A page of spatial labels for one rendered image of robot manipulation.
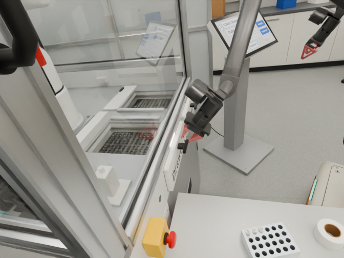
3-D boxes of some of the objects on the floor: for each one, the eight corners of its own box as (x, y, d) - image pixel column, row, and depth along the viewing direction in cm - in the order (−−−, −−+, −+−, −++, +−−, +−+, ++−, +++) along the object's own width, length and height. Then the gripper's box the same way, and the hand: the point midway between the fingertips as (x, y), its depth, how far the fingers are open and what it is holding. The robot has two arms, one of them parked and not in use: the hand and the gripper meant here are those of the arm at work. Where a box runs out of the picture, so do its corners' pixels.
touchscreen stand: (274, 149, 195) (296, 35, 137) (246, 175, 173) (259, 54, 116) (230, 130, 228) (233, 31, 170) (203, 150, 207) (196, 46, 149)
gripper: (193, 108, 66) (171, 138, 75) (219, 124, 67) (195, 151, 77) (196, 99, 71) (175, 128, 81) (220, 113, 73) (197, 140, 82)
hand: (186, 138), depth 78 cm, fingers open, 3 cm apart
